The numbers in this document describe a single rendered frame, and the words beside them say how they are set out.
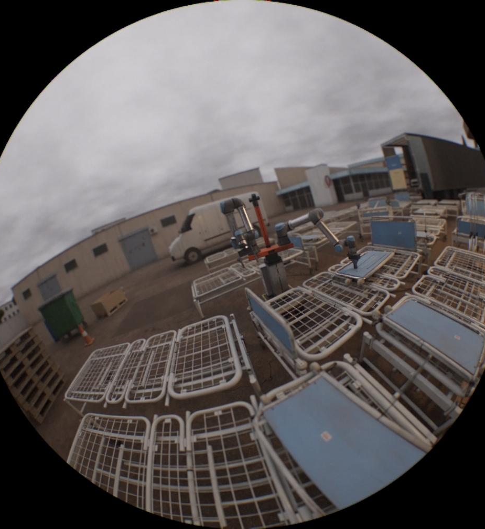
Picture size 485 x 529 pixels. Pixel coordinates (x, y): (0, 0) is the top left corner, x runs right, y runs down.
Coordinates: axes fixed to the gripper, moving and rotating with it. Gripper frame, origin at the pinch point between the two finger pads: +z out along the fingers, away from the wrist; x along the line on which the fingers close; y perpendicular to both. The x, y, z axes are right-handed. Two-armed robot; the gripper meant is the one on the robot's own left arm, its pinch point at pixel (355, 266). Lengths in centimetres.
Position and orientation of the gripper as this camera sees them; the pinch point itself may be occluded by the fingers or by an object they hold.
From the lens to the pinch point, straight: 187.9
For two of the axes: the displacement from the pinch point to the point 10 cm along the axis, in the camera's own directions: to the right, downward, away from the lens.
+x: -3.0, -0.9, 9.5
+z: 3.2, 9.3, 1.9
